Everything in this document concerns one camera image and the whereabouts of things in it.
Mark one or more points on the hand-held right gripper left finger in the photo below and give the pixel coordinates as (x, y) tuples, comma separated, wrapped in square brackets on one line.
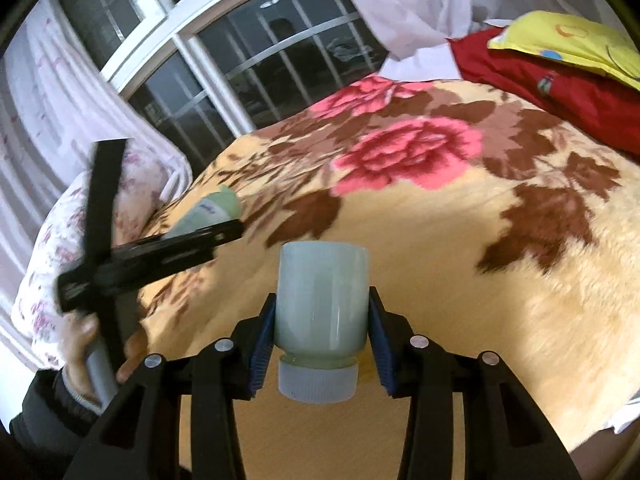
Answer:
[(262, 355)]

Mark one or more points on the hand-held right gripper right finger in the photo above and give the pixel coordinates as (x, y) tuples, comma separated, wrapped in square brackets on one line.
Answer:
[(382, 355)]

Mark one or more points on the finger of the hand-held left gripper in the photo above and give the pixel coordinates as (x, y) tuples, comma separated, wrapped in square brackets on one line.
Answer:
[(200, 246)]

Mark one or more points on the green tube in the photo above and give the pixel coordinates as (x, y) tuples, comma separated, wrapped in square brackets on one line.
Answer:
[(210, 207)]

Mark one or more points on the pale green bottle white cap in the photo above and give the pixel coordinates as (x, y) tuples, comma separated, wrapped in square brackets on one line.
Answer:
[(320, 300)]

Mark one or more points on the person's left forearm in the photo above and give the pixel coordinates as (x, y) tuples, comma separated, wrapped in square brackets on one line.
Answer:
[(45, 410)]

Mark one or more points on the person's left hand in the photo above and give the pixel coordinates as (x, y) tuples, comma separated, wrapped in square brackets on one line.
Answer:
[(80, 350)]

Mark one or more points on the floral pillow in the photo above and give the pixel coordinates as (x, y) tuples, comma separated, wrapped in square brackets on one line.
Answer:
[(55, 260)]

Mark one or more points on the sheer floral curtain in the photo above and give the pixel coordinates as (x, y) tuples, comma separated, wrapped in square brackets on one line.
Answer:
[(30, 160)]

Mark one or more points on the floral plush blanket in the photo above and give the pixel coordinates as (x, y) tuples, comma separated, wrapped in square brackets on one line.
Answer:
[(425, 260)]

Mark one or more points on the white framed window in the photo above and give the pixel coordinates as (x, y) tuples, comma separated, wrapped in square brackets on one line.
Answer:
[(175, 30)]

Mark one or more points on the red blanket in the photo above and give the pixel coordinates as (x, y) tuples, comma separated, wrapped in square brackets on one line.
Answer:
[(550, 85)]

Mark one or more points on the white sheer netting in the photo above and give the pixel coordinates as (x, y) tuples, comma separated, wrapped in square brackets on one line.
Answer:
[(410, 5)]

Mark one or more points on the yellow printed pillow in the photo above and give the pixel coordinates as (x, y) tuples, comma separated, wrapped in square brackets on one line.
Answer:
[(575, 40)]

